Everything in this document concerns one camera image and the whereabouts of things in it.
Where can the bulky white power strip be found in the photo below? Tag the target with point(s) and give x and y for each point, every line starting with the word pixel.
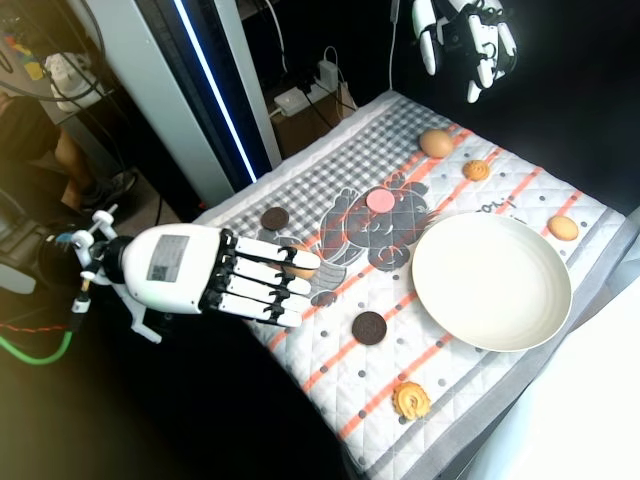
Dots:
pixel 65 70

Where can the cream round plate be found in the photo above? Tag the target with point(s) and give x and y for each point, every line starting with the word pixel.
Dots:
pixel 492 282

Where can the tan oval biscuit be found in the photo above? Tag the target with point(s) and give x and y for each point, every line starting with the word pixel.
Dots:
pixel 562 228

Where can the pink round cookie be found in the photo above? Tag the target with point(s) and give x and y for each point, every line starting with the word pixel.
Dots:
pixel 380 200

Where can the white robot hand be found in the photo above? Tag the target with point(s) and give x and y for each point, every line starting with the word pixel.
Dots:
pixel 476 30
pixel 170 270

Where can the small golden swirl cookie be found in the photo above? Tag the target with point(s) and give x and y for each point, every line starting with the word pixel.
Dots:
pixel 476 170

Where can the grey quilt with bear print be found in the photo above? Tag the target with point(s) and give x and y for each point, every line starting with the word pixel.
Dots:
pixel 475 390

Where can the person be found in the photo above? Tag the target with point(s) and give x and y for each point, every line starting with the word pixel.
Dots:
pixel 75 165

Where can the flat white power strip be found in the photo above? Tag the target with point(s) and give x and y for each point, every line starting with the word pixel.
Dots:
pixel 292 102

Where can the golden flower-shaped cookie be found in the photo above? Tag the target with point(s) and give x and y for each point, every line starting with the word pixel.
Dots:
pixel 411 400

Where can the brown egg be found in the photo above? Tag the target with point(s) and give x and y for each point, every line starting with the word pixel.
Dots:
pixel 436 143
pixel 301 273

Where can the brown cardboard box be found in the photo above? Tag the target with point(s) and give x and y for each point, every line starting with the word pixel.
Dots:
pixel 305 132

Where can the white charger adapter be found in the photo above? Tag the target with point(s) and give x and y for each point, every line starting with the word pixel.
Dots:
pixel 328 70

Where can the grey column with blue light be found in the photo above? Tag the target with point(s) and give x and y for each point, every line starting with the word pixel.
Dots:
pixel 150 75

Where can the dark brown round cookie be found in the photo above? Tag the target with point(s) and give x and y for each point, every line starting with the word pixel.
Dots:
pixel 275 218
pixel 369 328

